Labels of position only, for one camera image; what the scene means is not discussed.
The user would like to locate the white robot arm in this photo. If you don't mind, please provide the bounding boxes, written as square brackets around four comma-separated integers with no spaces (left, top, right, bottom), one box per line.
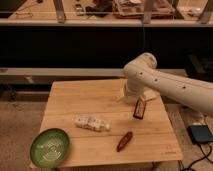
[123,53,213,118]

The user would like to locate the small white sponge block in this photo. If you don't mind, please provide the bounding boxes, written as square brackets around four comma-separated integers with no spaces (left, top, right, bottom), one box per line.
[143,90,157,101]

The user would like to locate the white plastic cup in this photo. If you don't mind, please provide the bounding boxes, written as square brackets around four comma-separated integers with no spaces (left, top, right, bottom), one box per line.
[123,84,141,104]

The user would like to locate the wooden table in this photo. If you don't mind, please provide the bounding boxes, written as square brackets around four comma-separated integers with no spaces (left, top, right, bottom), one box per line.
[40,79,183,168]

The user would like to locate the white plastic bottle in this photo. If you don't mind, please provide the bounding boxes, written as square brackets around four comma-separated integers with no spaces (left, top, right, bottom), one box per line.
[74,116,110,132]

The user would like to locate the black box on floor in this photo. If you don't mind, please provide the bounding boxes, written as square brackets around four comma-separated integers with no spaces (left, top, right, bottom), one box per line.
[187,125,213,144]

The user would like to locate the cluttered tray on shelf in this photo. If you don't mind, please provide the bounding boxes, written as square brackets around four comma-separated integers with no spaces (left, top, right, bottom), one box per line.
[112,0,174,18]

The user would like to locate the black cable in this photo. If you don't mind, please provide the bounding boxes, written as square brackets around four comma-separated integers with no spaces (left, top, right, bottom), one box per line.
[179,142,213,171]

